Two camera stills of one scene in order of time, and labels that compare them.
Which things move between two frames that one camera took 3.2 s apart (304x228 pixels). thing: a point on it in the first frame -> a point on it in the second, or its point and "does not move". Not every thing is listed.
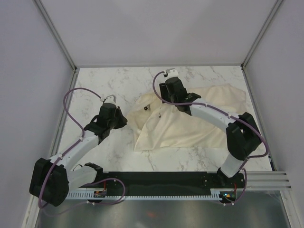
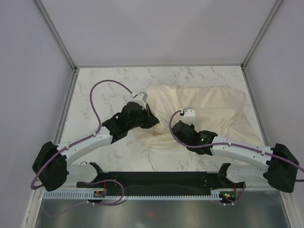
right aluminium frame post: (276, 7) does not move
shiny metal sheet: (261, 209) does not move
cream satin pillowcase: (156, 126) does not move
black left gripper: (123, 121) -> (150, 119)
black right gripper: (164, 91) -> (192, 127)
